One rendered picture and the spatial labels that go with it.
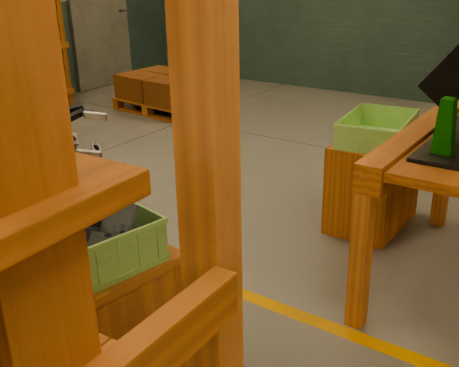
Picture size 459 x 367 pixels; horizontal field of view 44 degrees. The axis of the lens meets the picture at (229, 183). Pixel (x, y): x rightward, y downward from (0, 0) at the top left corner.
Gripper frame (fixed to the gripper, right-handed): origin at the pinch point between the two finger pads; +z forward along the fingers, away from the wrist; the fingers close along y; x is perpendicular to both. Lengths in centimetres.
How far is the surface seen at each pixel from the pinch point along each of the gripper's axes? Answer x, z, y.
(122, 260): 40.9, 8.6, -20.8
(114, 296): 46, 7, -32
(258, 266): 182, 88, 43
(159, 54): 556, 19, 574
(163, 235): 43.1, 22.0, -9.5
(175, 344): -47, 21, -73
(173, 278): 57, 27, -20
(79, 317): -59, 6, -73
